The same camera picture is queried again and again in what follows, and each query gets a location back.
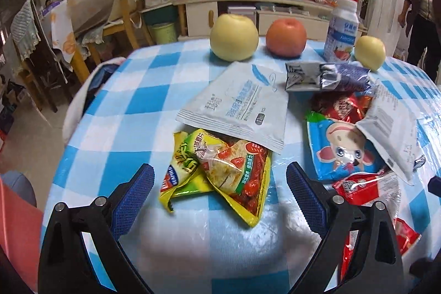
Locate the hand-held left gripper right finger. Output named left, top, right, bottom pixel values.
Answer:
left=286, top=161, right=405, bottom=294

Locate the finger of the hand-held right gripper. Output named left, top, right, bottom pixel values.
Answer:
left=427, top=176, right=441, bottom=195
left=409, top=257, right=441, bottom=284

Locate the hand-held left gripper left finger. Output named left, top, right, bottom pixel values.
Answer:
left=38, top=163, right=155, bottom=294

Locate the green and yellow snack wrapper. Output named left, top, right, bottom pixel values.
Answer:
left=158, top=131, right=216, bottom=214

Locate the blue cartoon print packet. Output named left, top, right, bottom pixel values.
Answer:
left=306, top=111, right=386, bottom=182

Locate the yellow and red snack wrapper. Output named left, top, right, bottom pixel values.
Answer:
left=189, top=129, right=273, bottom=228

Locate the pink plastic bin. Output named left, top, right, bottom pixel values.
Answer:
left=0, top=177, right=44, bottom=281

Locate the crumpled red wrapper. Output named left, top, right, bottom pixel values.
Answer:
left=341, top=218, right=421, bottom=281

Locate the red and clear snack wrapper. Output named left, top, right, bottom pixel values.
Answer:
left=332, top=168, right=402, bottom=222

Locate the white printed foil packet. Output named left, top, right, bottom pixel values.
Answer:
left=355, top=80, right=428, bottom=186

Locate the blue checked tablecloth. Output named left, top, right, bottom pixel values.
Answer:
left=41, top=36, right=441, bottom=294

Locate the blue grey stool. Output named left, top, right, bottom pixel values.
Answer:
left=1, top=171, right=37, bottom=208

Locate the large white wipes packet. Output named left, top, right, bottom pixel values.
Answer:
left=176, top=61, right=289, bottom=155

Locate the purple and silver wrapper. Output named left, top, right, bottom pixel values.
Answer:
left=285, top=61, right=375, bottom=93

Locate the small yellow apple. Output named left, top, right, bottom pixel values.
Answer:
left=354, top=36, right=386, bottom=71

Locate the dark wooden chair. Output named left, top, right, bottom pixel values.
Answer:
left=10, top=0, right=71, bottom=113

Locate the red apple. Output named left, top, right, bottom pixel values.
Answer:
left=265, top=18, right=307, bottom=58

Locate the white yogurt bottle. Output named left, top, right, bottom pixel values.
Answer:
left=323, top=0, right=359, bottom=64

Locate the green waste bin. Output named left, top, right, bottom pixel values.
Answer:
left=148, top=22, right=178, bottom=45

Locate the large yellow apple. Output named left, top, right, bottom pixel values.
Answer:
left=210, top=14, right=259, bottom=61

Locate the orange print table cloth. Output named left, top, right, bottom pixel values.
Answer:
left=52, top=1, right=79, bottom=64

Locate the cream television cabinet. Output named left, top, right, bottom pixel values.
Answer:
left=172, top=0, right=362, bottom=40

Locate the dark green basin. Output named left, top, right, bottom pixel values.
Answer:
left=143, top=9, right=178, bottom=26

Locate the grey lace chair cover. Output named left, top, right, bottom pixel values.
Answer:
left=10, top=0, right=42, bottom=61

